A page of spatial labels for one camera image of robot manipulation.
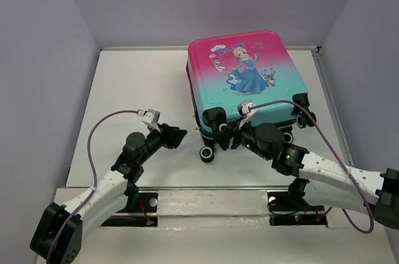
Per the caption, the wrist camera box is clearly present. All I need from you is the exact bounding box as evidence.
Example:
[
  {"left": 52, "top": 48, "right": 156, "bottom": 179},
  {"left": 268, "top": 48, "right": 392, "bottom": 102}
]
[
  {"left": 137, "top": 109, "right": 160, "bottom": 130},
  {"left": 238, "top": 99, "right": 257, "bottom": 129}
]

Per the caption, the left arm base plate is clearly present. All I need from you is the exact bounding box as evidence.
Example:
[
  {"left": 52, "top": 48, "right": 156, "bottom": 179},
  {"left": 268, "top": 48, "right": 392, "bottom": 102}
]
[{"left": 101, "top": 192, "right": 158, "bottom": 227}]

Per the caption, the pink and teal suitcase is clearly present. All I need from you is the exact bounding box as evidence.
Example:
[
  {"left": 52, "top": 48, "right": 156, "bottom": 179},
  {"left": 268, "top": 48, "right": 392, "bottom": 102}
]
[{"left": 186, "top": 30, "right": 317, "bottom": 162}]

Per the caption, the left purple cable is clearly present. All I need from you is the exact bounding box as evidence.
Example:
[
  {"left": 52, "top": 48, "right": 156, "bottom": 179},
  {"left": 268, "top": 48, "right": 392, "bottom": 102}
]
[{"left": 46, "top": 108, "right": 147, "bottom": 262}]

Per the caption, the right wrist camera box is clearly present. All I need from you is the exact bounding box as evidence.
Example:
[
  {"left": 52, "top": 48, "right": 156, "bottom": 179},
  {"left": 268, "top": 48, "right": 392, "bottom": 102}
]
[{"left": 238, "top": 99, "right": 257, "bottom": 129}]

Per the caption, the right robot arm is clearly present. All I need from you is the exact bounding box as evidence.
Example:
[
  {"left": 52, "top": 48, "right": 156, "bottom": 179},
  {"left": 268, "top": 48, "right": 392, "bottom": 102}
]
[{"left": 214, "top": 123, "right": 398, "bottom": 229}]

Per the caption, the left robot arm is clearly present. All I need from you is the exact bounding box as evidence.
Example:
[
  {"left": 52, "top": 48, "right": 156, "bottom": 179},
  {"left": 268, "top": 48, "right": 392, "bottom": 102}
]
[{"left": 30, "top": 124, "right": 188, "bottom": 263}]

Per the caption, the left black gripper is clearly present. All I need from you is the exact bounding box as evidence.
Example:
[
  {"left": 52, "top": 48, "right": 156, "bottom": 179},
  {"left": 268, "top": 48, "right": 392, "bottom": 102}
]
[{"left": 137, "top": 123, "right": 187, "bottom": 165}]

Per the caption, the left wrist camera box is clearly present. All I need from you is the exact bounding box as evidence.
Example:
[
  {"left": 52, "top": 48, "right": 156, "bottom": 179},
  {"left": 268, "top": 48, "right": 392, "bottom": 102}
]
[{"left": 137, "top": 109, "right": 160, "bottom": 130}]

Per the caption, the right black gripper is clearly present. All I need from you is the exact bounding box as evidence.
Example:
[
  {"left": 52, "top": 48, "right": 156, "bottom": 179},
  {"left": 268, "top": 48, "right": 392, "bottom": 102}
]
[{"left": 211, "top": 116, "right": 272, "bottom": 161}]

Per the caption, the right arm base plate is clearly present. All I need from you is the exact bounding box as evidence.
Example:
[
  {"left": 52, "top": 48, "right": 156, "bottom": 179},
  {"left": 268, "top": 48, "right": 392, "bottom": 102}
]
[{"left": 267, "top": 178, "right": 328, "bottom": 227}]

